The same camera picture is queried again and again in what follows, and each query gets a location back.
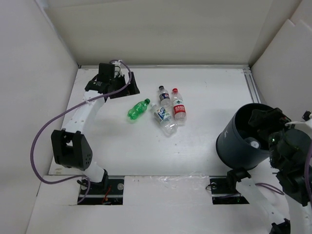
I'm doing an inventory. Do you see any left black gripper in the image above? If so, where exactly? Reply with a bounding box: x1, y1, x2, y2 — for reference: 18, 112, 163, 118
110, 72, 139, 98

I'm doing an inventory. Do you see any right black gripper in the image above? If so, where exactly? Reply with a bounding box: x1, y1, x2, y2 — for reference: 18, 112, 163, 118
249, 106, 295, 167

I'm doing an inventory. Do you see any green plastic bottle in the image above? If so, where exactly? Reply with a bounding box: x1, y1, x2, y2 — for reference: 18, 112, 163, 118
127, 98, 150, 120

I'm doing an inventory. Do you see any clear plastic bottle white cap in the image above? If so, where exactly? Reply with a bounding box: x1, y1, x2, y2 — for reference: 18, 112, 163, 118
244, 137, 261, 149

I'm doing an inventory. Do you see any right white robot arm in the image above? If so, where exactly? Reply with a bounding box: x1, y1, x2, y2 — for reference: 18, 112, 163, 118
216, 104, 312, 234

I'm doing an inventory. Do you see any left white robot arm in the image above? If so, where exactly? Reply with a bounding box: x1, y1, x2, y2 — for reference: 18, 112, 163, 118
51, 59, 140, 194

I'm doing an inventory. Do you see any dark blue round bin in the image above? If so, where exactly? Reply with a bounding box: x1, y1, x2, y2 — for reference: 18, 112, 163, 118
216, 103, 272, 171

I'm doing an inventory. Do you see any clear bottle black cap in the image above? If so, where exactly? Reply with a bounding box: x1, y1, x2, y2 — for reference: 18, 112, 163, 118
158, 85, 171, 108

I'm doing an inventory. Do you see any clear bottle blue white label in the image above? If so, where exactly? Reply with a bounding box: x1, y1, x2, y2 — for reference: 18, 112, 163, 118
151, 103, 178, 136

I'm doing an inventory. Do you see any clear bottle red cap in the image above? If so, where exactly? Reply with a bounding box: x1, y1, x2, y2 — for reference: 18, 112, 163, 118
172, 88, 187, 125

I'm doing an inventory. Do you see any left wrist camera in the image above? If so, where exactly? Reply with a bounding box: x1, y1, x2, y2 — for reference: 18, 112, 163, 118
109, 59, 127, 71

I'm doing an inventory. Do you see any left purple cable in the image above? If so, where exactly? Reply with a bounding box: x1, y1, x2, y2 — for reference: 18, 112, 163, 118
30, 59, 134, 203

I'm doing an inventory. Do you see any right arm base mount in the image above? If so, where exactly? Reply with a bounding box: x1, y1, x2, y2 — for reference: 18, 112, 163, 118
206, 176, 248, 205

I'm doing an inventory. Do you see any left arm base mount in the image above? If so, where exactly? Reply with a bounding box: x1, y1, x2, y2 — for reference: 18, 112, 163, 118
78, 176, 124, 206

